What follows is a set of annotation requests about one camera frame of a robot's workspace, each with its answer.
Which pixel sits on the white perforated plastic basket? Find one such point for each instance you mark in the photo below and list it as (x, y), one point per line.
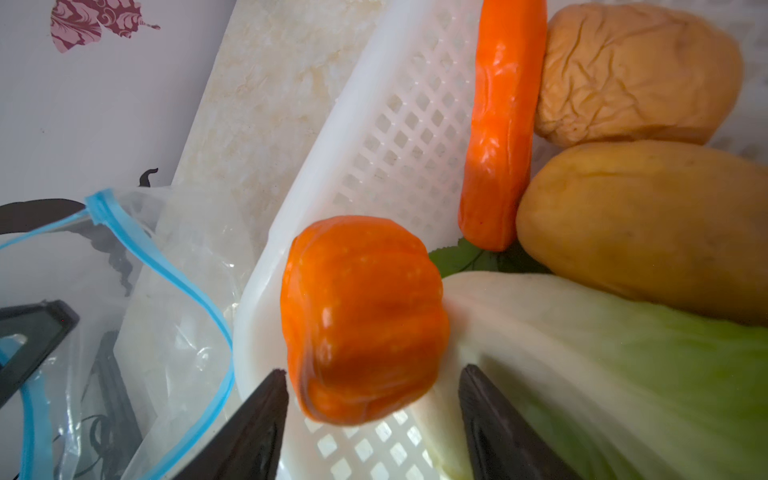
(393, 147)

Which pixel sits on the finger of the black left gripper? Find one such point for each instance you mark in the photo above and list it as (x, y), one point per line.
(43, 327)
(110, 434)

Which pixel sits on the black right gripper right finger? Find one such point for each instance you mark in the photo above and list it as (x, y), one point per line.
(501, 444)

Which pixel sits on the tan wrinkled toy bun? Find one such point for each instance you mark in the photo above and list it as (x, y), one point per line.
(635, 71)

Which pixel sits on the orange toy carrot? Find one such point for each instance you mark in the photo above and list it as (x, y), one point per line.
(508, 70)

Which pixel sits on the green toy cabbage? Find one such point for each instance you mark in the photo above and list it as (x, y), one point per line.
(618, 389)

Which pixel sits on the clear blue-zipper zip bag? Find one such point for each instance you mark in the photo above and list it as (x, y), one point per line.
(166, 268)

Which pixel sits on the yellow toy potato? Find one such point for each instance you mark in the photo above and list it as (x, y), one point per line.
(670, 223)

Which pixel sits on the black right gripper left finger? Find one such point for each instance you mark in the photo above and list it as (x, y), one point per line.
(249, 444)

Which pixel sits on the orange toy pumpkin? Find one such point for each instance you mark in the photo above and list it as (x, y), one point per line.
(362, 316)

